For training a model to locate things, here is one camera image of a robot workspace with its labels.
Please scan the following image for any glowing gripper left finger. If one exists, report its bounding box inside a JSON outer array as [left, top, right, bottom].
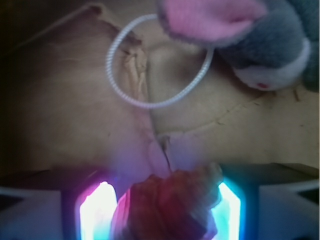
[[0, 172, 117, 240]]

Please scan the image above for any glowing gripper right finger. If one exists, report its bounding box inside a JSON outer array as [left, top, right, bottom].
[[211, 178, 320, 240]]

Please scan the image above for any orange spiral sea shell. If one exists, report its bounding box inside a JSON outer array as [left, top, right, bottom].
[[110, 162, 224, 240]]

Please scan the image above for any brown paper bag tray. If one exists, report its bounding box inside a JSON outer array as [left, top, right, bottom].
[[0, 0, 320, 186]]

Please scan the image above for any white elastic loop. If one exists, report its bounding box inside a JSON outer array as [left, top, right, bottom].
[[105, 13, 214, 110]]

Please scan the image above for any grey plush bunny toy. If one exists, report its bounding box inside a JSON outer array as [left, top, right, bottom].
[[157, 0, 320, 93]]

